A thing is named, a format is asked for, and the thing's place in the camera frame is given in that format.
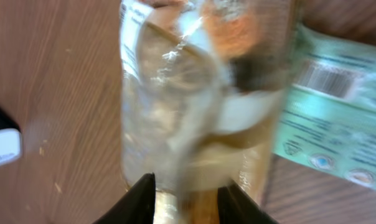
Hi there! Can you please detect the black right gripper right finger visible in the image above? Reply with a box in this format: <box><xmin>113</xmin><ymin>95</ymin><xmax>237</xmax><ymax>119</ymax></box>
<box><xmin>217</xmin><ymin>181</ymin><xmax>278</xmax><ymax>224</ymax></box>

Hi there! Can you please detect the teal wet wipes pack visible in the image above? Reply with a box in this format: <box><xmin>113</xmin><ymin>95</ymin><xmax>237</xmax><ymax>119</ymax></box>
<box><xmin>274</xmin><ymin>26</ymin><xmax>376</xmax><ymax>190</ymax></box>

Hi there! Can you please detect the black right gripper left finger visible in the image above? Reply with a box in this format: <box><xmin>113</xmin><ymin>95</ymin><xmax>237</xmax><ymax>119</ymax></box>
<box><xmin>93</xmin><ymin>173</ymin><xmax>156</xmax><ymax>224</ymax></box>

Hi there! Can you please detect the beige paper pouch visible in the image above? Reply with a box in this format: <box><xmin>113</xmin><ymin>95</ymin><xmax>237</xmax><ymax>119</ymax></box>
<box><xmin>119</xmin><ymin>0</ymin><xmax>301</xmax><ymax>223</ymax></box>

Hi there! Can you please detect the white barcode scanner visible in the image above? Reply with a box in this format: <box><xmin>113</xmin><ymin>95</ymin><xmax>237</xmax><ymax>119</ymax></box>
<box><xmin>0</xmin><ymin>109</ymin><xmax>22</xmax><ymax>166</ymax></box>

